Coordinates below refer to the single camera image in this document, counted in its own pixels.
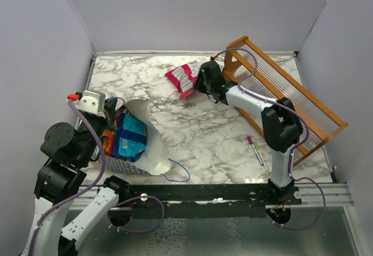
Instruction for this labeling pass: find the pink snack bag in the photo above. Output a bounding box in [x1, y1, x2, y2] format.
[165, 61, 202, 100]

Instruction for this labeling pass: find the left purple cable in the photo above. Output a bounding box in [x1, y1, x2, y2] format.
[27, 100, 106, 254]

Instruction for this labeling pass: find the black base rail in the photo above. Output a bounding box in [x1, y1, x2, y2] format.
[107, 182, 302, 220]

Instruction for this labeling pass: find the blue checkered paper bag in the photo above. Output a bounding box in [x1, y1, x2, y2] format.
[96, 96, 191, 183]

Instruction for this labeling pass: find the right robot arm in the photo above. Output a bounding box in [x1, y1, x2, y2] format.
[193, 61, 303, 204]

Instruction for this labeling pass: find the purple marker pen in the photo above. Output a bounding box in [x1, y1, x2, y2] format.
[247, 136, 264, 166]

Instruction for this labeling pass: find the wooden shelf rack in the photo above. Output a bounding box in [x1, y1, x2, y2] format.
[223, 36, 348, 165]

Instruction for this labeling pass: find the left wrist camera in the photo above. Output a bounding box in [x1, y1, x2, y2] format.
[67, 90, 105, 118]

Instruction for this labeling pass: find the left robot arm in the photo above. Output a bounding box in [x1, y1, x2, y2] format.
[22, 93, 129, 255]

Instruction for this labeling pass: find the blue snack bag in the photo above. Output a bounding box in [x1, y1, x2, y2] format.
[114, 113, 147, 162]

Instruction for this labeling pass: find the orange snack bag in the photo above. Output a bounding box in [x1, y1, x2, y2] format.
[101, 129, 115, 157]

